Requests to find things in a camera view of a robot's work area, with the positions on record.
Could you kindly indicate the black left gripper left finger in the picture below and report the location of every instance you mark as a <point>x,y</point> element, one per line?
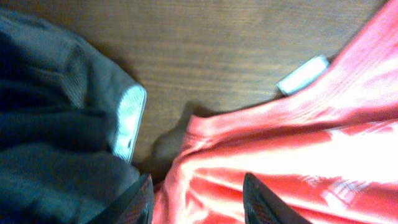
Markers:
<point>134,206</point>

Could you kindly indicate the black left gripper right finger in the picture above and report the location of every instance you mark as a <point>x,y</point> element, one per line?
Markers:
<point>263,206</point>

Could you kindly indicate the orange printed t-shirt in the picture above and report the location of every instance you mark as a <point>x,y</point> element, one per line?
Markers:
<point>329,151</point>

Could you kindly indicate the black folded garment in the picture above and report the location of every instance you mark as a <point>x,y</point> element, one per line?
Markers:
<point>69,123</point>

